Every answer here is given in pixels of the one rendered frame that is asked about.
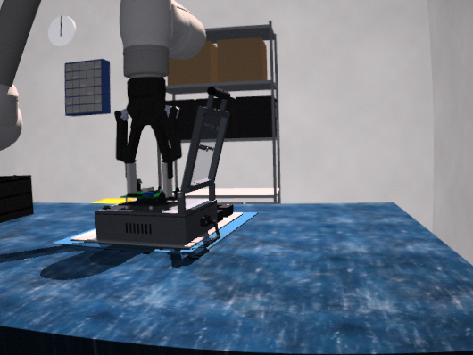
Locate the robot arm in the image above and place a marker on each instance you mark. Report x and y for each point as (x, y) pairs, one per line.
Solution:
(151, 31)

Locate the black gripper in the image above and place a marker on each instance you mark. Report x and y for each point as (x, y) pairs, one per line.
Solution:
(147, 105)

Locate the green circuit board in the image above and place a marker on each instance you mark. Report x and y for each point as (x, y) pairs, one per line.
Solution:
(147, 192)

